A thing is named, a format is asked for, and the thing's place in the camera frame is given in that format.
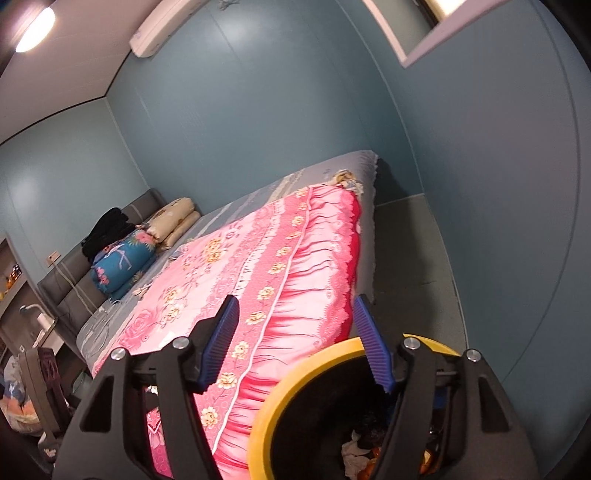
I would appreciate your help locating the yellow rimmed black trash bin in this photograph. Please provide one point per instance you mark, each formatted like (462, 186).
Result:
(295, 383)

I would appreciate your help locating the wall socket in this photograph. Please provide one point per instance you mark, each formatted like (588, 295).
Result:
(53, 258)

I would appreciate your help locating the bed with grey sheet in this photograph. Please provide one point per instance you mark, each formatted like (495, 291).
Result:
(295, 177)

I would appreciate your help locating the large tangerine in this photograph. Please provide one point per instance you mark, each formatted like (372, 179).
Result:
(371, 467)

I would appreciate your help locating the green wastebasket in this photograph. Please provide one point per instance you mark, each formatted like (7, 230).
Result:
(82, 385)

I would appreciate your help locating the white desk lamp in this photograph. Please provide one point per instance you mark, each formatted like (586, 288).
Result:
(45, 323)

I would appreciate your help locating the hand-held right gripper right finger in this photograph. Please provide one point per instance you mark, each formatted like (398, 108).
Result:
(374, 346)

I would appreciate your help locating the bundle of printed cloth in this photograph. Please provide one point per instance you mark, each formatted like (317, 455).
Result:
(18, 401)

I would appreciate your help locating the blue floral folded quilt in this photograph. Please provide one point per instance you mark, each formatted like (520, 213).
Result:
(122, 265)

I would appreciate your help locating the window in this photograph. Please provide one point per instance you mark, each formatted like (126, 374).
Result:
(415, 27)

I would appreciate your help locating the white air conditioner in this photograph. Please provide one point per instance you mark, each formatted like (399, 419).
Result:
(166, 27)

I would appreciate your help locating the black clothing pile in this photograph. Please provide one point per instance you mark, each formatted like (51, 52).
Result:
(108, 230)

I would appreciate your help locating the wall shelf unit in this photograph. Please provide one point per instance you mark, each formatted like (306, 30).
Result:
(14, 286)

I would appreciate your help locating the ceiling light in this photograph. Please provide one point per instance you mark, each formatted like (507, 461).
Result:
(34, 30)

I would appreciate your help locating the white cloth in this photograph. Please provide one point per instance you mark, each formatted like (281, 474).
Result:
(353, 452)

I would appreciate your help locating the grey padded headboard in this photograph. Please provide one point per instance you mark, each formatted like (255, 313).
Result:
(64, 295)

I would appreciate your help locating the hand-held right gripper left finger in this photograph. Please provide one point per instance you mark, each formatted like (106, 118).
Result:
(221, 341)

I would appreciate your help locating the pink floral blanket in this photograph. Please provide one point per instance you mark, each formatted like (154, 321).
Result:
(286, 258)

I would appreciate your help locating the beige folded quilt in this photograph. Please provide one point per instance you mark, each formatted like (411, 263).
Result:
(173, 221)

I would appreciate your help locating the large black plastic bag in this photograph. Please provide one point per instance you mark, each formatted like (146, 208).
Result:
(371, 431)

